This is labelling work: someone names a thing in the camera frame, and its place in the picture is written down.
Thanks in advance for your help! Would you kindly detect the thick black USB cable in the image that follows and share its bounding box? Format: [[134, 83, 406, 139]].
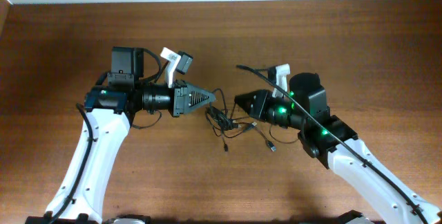
[[204, 87, 277, 153]]

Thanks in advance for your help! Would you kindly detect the thin black USB cable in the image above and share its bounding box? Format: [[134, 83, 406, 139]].
[[205, 106, 258, 153]]

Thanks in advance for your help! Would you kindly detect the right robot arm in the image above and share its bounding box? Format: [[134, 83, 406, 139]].
[[234, 73, 441, 223]]

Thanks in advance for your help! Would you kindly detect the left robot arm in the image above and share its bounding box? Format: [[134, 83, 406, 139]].
[[26, 46, 215, 223]]

